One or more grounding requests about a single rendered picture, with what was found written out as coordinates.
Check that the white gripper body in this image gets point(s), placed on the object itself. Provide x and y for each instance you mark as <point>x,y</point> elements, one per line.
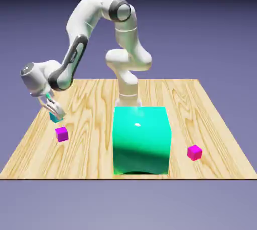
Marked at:
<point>53,107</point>

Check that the small teal cube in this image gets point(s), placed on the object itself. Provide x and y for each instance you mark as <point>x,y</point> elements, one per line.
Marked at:
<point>53,117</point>

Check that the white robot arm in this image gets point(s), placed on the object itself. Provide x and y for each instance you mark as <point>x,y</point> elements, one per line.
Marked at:
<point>124,39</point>

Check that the small magenta cube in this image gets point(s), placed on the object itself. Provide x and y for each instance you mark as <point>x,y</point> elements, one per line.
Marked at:
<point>62,134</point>

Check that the small pink cube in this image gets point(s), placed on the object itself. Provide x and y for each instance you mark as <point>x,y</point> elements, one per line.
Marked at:
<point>194,152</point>

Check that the large green box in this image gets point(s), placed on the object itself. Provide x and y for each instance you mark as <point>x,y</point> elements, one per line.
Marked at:
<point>141,139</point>

